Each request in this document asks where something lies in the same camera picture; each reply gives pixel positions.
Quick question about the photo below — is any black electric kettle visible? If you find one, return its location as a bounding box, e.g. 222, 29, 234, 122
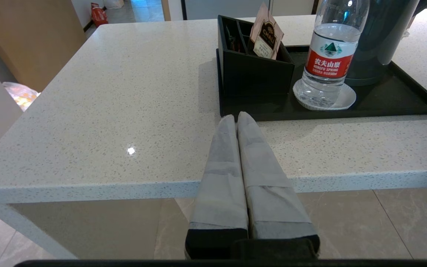
345, 0, 427, 86

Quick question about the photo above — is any brown wooden door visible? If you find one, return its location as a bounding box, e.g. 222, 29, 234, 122
0, 0, 87, 92

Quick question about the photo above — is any red bag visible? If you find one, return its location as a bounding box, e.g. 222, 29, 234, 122
90, 3, 109, 27

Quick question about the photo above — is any white round paper coaster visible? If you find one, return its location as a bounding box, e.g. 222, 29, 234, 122
293, 79, 357, 111

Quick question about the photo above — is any black rectangular serving tray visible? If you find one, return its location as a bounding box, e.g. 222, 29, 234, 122
216, 45, 427, 122

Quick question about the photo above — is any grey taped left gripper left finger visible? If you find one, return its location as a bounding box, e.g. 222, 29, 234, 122
185, 114, 249, 259

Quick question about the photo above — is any beige tea bag sachet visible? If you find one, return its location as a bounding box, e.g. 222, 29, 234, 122
249, 2, 284, 60

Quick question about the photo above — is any black divided organizer box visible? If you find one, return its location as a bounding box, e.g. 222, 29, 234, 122
217, 15, 295, 98

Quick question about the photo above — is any clear red-label water bottle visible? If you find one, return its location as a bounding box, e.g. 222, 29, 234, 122
302, 0, 370, 109

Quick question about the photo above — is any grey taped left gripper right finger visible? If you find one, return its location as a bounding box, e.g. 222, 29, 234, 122
237, 111, 320, 259

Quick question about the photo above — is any acrylic QR code sign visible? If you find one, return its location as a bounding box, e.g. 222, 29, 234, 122
403, 15, 416, 37

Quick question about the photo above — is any white and yellow plastic bag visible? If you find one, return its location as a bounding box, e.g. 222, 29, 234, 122
2, 82, 40, 112

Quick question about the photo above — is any small red sachet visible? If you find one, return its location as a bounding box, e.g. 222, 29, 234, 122
228, 33, 241, 52

